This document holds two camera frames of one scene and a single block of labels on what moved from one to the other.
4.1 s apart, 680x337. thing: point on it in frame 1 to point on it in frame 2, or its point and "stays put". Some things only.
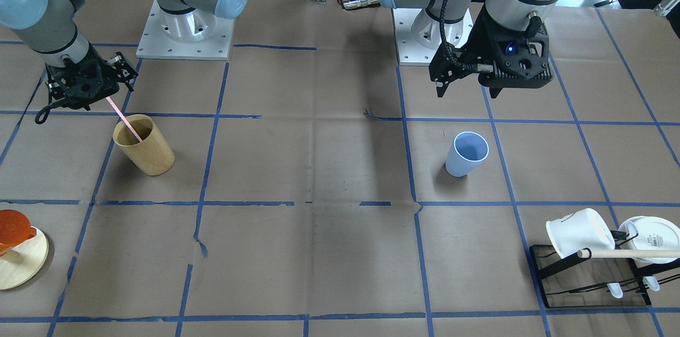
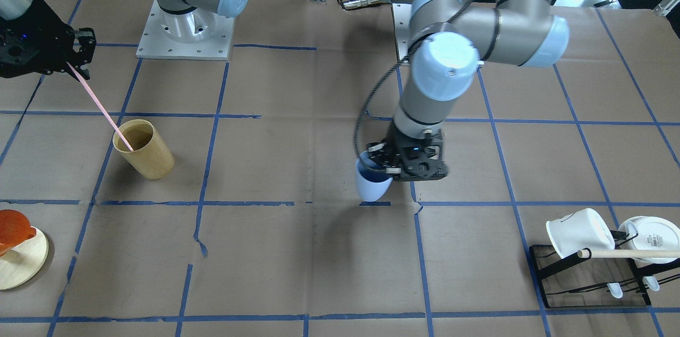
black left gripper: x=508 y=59 to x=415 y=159
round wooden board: x=22 y=263 stays put
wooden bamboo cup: x=154 y=155 stays put
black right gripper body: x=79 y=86 to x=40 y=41
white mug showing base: x=654 y=233 stays put
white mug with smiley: x=581 y=229 stays put
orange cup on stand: x=15 y=228 stays put
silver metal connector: x=363 y=1 stays put
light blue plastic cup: x=468 y=150 to x=373 y=182
